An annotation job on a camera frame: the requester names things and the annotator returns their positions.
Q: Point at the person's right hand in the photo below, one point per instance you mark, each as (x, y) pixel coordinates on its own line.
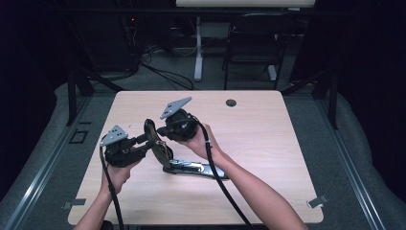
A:
(201, 143)

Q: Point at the person's left hand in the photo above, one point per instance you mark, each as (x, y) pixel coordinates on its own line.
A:
(118, 177)

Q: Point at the white desk leg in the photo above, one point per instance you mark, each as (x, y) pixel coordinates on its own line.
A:
(198, 48)

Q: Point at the black stapler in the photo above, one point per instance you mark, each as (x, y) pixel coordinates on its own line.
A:
(188, 167)

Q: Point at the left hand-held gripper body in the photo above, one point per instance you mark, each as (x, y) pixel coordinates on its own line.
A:
(118, 150)

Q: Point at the round black table grommet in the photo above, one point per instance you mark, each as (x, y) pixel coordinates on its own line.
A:
(230, 103)

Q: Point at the black chair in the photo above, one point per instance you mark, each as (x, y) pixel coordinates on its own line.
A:
(255, 48)

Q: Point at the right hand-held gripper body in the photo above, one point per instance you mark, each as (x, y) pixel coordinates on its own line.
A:
(180, 127)

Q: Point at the grey tape strip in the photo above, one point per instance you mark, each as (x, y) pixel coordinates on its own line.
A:
(74, 203)
(317, 201)

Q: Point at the black metal stand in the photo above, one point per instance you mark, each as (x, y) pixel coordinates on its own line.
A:
(72, 96)
(332, 99)

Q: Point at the aluminium floor rail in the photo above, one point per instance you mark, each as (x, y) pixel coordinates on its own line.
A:
(44, 166)
(351, 172)

